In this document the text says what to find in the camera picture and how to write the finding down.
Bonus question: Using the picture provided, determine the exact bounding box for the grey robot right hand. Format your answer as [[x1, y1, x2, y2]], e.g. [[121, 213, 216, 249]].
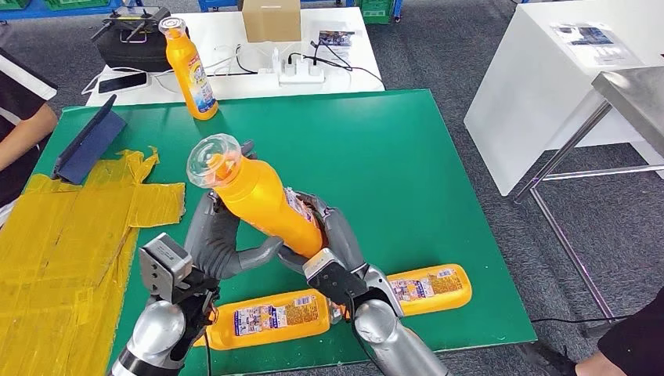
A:
[[277, 192, 370, 274]]

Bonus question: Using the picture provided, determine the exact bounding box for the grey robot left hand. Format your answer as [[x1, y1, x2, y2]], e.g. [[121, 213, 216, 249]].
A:
[[184, 139, 284, 282]]

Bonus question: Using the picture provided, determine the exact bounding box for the orange detergent bottle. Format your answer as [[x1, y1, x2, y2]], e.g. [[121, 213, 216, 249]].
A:
[[194, 290, 333, 351], [330, 263, 473, 325], [157, 16, 219, 121], [186, 133, 325, 259]]

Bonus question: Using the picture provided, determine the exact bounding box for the green table mat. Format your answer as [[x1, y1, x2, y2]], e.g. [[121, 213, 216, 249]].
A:
[[31, 89, 538, 376]]

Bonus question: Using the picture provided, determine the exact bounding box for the dark blue tablet case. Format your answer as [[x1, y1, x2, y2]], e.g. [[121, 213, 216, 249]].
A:
[[52, 94, 128, 186]]

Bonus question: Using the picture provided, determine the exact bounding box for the white power strip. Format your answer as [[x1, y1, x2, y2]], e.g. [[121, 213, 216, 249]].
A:
[[277, 65, 326, 85]]

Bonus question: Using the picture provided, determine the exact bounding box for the black smartphone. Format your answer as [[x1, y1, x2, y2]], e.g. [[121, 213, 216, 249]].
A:
[[97, 71, 150, 96]]

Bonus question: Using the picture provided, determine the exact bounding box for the black carrying case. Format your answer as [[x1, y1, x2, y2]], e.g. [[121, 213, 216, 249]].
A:
[[95, 18, 191, 74]]

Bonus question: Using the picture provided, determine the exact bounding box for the white rectangular table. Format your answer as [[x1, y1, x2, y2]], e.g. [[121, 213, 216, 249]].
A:
[[85, 5, 386, 107]]

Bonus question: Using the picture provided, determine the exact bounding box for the brown cardboard box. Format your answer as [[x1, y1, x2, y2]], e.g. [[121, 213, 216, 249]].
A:
[[241, 0, 302, 44]]

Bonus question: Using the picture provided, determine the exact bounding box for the white panel-sided table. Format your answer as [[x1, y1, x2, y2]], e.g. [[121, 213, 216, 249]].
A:
[[463, 0, 664, 197]]

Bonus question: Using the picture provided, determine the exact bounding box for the black drone remote controller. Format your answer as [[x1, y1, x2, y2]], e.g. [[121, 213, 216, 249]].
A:
[[90, 5, 172, 42]]

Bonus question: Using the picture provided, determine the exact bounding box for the person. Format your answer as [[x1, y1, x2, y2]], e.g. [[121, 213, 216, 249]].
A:
[[0, 46, 59, 230], [572, 287, 664, 376]]

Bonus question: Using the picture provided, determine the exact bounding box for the large printed leaflet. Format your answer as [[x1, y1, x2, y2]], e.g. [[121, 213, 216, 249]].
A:
[[550, 20, 643, 68]]

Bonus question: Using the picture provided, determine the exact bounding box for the stainless steel table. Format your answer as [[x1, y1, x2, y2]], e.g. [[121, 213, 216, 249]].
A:
[[511, 66, 664, 338]]

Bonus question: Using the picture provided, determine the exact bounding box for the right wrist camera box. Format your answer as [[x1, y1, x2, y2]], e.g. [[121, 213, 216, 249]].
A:
[[302, 248, 374, 309]]

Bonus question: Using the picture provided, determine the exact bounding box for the black power cable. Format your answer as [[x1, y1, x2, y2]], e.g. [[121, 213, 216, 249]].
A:
[[287, 40, 387, 91]]

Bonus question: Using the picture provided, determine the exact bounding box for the black charging cable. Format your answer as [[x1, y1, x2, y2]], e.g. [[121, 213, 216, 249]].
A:
[[207, 43, 259, 78]]

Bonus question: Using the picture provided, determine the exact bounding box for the white charging cable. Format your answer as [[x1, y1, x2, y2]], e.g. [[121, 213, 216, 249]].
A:
[[81, 42, 273, 97]]

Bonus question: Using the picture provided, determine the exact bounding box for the black floor cable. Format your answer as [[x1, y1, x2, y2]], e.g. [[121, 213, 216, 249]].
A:
[[531, 315, 631, 328]]

